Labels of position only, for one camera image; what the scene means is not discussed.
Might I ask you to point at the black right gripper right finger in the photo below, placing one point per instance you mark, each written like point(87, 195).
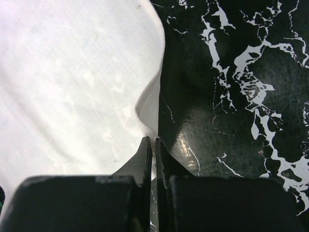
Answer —
point(166, 168)

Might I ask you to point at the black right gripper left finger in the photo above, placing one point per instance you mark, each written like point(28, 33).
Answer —
point(139, 168)

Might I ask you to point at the white cloth napkin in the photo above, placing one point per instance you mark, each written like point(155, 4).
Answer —
point(79, 86)

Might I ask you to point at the black marble pattern mat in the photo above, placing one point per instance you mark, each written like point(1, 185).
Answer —
point(234, 97)

